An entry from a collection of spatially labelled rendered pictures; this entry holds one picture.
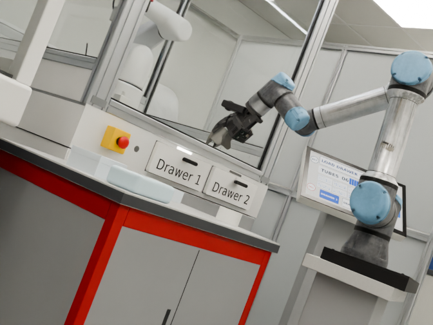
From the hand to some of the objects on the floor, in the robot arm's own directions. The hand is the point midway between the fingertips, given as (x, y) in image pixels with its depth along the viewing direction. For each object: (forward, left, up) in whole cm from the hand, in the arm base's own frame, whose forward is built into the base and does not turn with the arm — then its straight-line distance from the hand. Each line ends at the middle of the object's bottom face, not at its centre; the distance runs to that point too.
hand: (211, 142), depth 222 cm
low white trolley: (+2, +41, -101) cm, 109 cm away
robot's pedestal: (-60, +1, -101) cm, 117 cm away
